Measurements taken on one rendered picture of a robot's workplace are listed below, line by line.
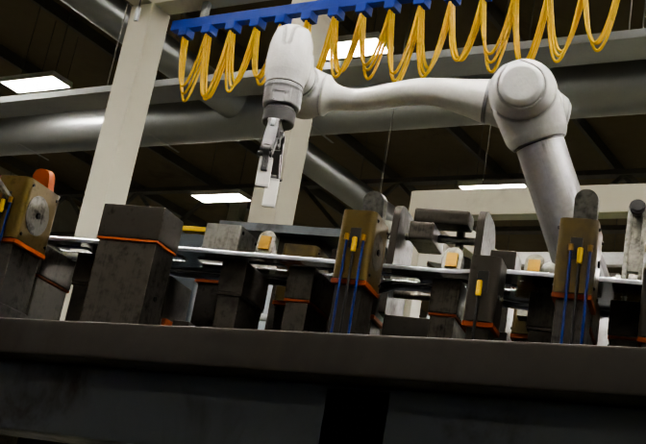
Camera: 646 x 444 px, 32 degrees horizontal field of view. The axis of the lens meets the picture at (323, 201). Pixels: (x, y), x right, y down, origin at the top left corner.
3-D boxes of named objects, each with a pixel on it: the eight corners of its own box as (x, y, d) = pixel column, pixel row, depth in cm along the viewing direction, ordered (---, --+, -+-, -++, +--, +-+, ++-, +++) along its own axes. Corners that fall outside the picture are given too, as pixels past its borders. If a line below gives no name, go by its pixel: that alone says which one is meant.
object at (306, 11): (151, 102, 598) (175, 3, 617) (159, 108, 604) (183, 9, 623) (611, 60, 464) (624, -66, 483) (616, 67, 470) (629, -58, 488)
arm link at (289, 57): (303, 78, 253) (312, 103, 265) (313, 17, 258) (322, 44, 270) (257, 75, 255) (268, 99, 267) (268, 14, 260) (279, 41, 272)
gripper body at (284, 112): (266, 115, 261) (260, 152, 258) (261, 100, 253) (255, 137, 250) (297, 118, 261) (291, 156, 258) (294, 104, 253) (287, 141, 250)
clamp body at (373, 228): (296, 420, 168) (335, 202, 179) (319, 432, 178) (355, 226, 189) (337, 425, 166) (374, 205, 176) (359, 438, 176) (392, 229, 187)
